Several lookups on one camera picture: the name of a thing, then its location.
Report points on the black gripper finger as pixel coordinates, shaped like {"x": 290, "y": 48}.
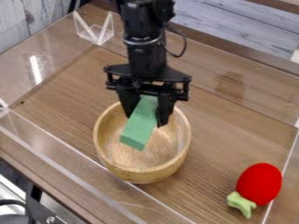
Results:
{"x": 130, "y": 98}
{"x": 165, "y": 110}

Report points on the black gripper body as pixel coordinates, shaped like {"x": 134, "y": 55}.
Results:
{"x": 146, "y": 75}

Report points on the green rectangular block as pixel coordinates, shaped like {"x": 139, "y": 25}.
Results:
{"x": 141, "y": 123}

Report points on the brown wooden bowl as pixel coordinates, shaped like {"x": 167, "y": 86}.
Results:
{"x": 155, "y": 163}

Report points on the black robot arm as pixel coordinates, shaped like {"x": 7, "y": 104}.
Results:
{"x": 146, "y": 19}

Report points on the clear acrylic fence panel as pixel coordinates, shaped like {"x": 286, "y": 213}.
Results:
{"x": 47, "y": 142}

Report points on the red plush radish toy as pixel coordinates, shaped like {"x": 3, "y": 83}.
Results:
{"x": 258, "y": 187}

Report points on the clear acrylic corner bracket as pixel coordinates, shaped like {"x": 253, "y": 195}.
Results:
{"x": 95, "y": 34}

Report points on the black metal table frame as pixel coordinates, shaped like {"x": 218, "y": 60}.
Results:
{"x": 37, "y": 213}

